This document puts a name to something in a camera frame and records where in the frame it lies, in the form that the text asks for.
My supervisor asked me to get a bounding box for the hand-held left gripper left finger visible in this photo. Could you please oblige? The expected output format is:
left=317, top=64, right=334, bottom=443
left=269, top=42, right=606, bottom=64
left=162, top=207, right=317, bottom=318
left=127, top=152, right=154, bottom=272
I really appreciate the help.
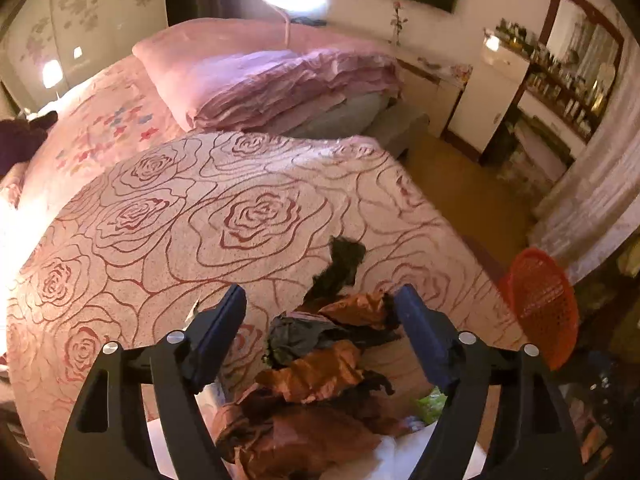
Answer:
left=54, top=284, right=248, bottom=480

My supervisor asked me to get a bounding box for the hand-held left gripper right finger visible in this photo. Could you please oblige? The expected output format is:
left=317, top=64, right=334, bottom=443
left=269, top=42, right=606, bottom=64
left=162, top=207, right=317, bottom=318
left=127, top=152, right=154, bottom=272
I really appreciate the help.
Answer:
left=392, top=284, right=586, bottom=480

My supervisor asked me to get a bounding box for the small brown paper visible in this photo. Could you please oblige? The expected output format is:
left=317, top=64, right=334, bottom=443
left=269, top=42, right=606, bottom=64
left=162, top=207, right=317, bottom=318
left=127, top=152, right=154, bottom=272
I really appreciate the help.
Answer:
left=320, top=291, right=401, bottom=333

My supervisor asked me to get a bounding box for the dark grey wrapper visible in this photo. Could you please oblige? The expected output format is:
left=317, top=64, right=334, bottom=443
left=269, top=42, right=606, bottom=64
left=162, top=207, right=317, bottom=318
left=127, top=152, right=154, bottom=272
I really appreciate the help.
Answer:
left=262, top=312, right=401, bottom=368

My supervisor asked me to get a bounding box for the black wrapper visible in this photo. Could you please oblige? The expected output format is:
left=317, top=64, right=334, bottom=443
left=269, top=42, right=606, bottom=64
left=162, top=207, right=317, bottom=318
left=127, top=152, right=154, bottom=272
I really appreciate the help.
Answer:
left=307, top=236, right=366, bottom=306

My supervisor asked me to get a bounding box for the orange plastic basket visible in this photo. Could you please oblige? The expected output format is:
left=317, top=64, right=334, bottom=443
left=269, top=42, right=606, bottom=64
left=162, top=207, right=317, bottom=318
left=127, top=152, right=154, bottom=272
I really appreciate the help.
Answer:
left=497, top=247, right=581, bottom=371

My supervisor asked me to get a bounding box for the large brown paper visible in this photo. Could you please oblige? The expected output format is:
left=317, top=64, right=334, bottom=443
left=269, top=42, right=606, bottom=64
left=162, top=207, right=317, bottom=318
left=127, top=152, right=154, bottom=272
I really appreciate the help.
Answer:
left=210, top=385, right=426, bottom=480

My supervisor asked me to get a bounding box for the green plastic bag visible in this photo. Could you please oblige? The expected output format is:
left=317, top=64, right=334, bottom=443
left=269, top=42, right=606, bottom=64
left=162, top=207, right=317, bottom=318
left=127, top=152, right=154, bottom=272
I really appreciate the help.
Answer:
left=412, top=390, right=448, bottom=428

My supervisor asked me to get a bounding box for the rose-patterned beige blanket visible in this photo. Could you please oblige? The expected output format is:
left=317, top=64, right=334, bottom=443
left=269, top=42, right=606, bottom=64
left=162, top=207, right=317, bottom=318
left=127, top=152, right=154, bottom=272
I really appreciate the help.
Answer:
left=5, top=130, right=526, bottom=480

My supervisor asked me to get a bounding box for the white lace curtain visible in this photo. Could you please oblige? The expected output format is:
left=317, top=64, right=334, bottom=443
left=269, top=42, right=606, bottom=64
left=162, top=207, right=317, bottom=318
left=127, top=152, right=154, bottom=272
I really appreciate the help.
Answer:
left=530, top=55, right=640, bottom=281

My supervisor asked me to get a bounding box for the pink flower-print quilt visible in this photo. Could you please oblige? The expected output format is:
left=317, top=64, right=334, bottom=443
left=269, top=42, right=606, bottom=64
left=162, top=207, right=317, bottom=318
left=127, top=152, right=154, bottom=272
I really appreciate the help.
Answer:
left=0, top=55, right=201, bottom=211

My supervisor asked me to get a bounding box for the low white table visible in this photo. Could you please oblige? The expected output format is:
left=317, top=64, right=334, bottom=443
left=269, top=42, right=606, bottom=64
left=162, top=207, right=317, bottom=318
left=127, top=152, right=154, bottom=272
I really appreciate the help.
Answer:
left=397, top=55, right=473, bottom=138

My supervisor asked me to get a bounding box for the white cabinet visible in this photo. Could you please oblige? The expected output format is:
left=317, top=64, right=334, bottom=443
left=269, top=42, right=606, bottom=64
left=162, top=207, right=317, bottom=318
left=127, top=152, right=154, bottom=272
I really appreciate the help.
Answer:
left=440, top=35, right=531, bottom=161

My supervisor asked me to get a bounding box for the folded pink quilt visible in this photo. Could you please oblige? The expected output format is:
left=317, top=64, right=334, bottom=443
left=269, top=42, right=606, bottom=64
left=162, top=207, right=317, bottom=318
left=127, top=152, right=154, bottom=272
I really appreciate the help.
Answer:
left=132, top=17, right=406, bottom=133

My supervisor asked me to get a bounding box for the dark purple cloth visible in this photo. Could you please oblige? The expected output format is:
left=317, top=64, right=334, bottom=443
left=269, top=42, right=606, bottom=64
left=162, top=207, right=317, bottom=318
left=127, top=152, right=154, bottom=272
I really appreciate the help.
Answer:
left=0, top=110, right=58, bottom=173

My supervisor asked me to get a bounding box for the row of cosmetic bottles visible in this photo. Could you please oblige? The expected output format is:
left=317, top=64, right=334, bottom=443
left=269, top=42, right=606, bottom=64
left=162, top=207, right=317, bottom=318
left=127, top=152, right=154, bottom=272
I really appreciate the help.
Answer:
left=495, top=17, right=601, bottom=136

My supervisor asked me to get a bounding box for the artificial rose stem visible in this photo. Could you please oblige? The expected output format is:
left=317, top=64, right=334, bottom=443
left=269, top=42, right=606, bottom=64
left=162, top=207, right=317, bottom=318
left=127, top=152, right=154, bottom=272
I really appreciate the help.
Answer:
left=389, top=1, right=408, bottom=47

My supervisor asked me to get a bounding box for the wooden framed mirror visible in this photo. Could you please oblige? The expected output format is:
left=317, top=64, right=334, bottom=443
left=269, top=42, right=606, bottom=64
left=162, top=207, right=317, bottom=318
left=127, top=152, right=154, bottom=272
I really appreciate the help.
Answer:
left=537, top=0, right=626, bottom=143

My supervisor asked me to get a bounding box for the flower-print wardrobe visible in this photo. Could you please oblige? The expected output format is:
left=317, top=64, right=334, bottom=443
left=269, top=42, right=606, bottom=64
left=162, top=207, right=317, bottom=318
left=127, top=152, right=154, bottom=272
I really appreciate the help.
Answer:
left=0, top=0, right=168, bottom=111

